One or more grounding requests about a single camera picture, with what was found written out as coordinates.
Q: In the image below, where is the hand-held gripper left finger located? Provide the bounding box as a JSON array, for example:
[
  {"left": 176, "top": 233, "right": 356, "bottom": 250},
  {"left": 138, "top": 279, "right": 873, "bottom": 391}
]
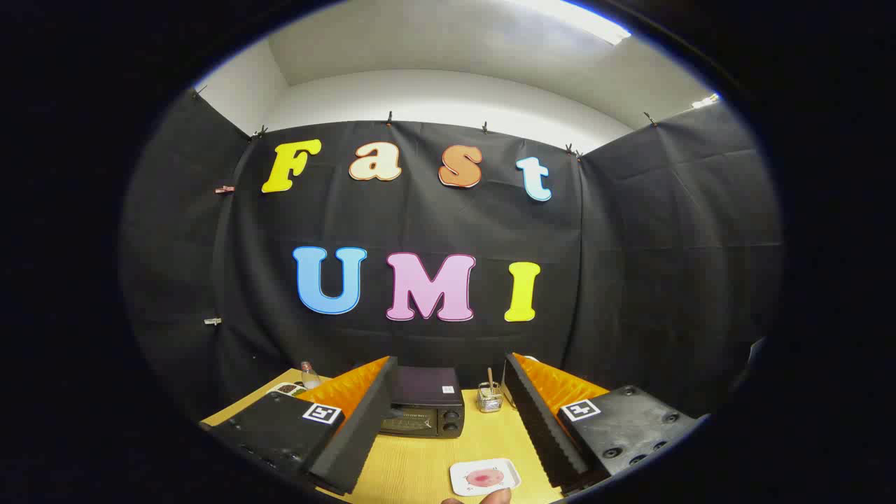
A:
[{"left": 199, "top": 356, "right": 398, "bottom": 495}]

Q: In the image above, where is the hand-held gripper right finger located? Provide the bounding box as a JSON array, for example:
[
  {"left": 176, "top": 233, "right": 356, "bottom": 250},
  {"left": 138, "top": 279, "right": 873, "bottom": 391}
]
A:
[{"left": 503, "top": 353, "right": 701, "bottom": 496}]

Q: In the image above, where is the white square plate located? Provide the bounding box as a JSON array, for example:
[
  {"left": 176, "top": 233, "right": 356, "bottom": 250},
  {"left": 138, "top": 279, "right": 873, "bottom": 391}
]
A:
[{"left": 449, "top": 458, "right": 522, "bottom": 497}]

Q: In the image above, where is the black toaster oven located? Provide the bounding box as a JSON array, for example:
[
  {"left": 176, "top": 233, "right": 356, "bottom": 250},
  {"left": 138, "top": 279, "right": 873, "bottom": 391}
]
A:
[{"left": 378, "top": 366, "right": 466, "bottom": 439}]

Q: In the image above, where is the black backdrop cloth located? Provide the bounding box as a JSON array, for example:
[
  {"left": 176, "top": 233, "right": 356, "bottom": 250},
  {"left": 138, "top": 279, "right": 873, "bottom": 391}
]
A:
[{"left": 119, "top": 87, "right": 783, "bottom": 424}]

